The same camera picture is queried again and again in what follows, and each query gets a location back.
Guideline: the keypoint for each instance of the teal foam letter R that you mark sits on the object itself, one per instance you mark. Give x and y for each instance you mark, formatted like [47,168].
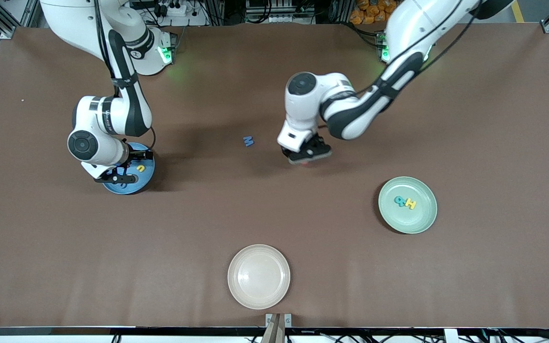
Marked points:
[399,201]

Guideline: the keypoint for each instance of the yellow foam letter H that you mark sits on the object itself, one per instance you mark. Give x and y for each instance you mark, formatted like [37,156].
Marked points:
[411,204]

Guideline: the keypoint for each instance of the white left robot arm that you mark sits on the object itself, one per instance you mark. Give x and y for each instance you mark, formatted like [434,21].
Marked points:
[422,19]

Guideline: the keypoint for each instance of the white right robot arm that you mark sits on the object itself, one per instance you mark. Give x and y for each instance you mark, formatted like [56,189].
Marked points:
[65,19]

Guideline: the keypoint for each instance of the blue round plate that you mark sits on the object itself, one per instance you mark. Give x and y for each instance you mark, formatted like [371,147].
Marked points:
[147,180]

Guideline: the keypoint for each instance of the large blue foam letter M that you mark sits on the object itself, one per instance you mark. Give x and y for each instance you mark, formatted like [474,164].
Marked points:
[248,141]

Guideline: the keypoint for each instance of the brown table cover mat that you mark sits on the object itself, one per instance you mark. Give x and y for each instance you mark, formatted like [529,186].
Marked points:
[65,262]

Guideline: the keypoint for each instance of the green round plate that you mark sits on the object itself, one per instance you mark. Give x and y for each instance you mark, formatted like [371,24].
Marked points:
[417,219]

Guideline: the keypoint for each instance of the black equipment rack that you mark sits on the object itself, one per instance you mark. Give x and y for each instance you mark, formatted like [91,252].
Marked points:
[279,9]

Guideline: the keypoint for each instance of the orange objects pile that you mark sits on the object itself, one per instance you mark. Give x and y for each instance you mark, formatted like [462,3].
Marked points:
[370,14]

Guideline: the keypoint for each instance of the beige round plate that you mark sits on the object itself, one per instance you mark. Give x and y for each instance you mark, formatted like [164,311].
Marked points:
[259,276]

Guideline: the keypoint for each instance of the small metal edge bracket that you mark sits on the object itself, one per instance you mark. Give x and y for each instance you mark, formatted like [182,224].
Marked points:
[288,320]

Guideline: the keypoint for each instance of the white table edge rail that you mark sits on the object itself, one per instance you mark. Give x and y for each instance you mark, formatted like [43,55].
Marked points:
[17,340]

